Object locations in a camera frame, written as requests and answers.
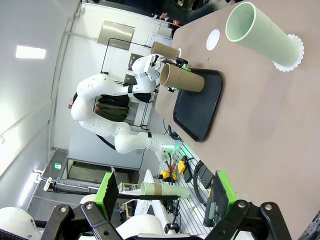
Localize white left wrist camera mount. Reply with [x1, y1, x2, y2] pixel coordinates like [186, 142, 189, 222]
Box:
[146, 53, 161, 81]

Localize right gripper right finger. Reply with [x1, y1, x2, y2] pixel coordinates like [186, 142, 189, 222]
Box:
[204, 170, 292, 240]

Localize rectangular ceiling light panel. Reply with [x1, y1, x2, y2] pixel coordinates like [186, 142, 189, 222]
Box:
[15, 45, 47, 60]

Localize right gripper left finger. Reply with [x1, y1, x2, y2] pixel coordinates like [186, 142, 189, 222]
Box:
[46, 170, 126, 240]

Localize black hanging bag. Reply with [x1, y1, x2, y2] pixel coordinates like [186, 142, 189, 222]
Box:
[128, 86, 155, 103]

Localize person in black cardigan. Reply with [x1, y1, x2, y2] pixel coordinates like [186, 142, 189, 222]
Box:
[159, 0, 241, 25]

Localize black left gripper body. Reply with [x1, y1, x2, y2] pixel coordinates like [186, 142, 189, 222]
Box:
[174, 56, 189, 67]

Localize white slotted base plate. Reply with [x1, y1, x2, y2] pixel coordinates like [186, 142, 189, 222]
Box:
[147, 142, 218, 236]

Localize black power adapter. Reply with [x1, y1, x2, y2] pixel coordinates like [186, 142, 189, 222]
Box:
[198, 166, 215, 190]

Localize large metal wall plate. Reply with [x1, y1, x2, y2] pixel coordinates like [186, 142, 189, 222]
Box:
[96, 20, 136, 50]

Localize hanging dark jackets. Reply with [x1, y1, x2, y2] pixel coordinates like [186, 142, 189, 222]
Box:
[94, 94, 131, 123]

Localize black plastic serving tray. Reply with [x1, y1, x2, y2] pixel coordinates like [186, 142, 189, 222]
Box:
[172, 68, 224, 143]

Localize small boom-mounted camera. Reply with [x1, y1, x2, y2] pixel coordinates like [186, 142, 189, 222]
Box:
[42, 176, 58, 192]

